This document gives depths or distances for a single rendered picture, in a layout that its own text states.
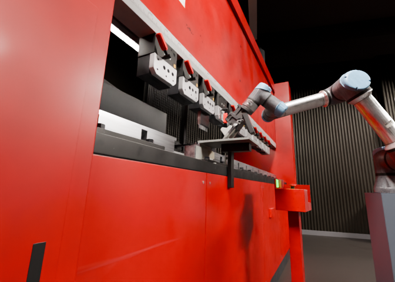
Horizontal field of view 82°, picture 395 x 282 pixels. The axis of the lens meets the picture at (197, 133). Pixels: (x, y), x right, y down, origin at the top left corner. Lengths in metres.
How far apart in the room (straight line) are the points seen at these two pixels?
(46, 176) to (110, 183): 0.22
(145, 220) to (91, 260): 0.16
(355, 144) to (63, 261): 5.15
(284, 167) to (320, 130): 2.08
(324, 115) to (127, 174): 4.92
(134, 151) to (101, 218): 0.16
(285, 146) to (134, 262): 2.88
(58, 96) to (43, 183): 0.11
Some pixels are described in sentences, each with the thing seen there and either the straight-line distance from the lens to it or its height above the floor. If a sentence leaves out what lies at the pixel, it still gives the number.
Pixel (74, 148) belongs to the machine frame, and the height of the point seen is 0.82.
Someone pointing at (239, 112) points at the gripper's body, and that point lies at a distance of 1.21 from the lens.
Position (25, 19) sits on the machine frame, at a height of 0.96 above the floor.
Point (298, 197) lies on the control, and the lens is 1.42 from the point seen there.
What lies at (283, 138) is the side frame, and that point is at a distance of 3.33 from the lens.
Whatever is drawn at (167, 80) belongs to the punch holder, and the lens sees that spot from 0.93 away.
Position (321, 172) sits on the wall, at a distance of 5.03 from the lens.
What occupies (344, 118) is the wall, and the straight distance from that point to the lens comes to 5.35.
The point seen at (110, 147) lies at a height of 0.85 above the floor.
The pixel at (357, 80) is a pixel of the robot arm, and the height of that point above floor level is 1.29.
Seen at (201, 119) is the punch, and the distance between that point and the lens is 1.22.
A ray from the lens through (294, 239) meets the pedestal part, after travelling 1.53.
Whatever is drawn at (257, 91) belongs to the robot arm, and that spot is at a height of 1.25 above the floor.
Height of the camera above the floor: 0.77
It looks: 13 degrees up
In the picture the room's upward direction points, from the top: 2 degrees clockwise
